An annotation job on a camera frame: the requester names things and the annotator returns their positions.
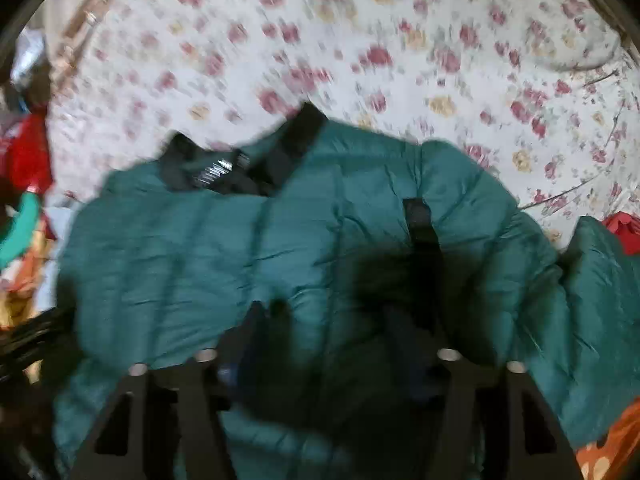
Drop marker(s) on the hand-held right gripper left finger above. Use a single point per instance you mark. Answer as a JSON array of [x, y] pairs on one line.
[[252, 332]]

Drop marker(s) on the green puffer jacket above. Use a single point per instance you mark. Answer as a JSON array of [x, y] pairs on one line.
[[310, 240]]

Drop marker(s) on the yellow orange patterned cloth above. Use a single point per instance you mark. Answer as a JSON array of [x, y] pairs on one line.
[[22, 290]]

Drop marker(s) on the floral bed sheet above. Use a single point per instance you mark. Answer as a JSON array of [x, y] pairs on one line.
[[350, 50]]

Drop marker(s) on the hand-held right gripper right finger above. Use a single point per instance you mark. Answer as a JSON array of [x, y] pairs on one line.
[[407, 332]]

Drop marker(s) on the floral pillow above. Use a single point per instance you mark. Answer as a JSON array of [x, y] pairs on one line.
[[575, 25]]

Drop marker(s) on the red cloth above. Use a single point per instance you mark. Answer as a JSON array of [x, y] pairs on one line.
[[25, 152]]

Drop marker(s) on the teal clothes hanger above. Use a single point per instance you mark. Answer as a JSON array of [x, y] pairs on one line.
[[20, 232]]

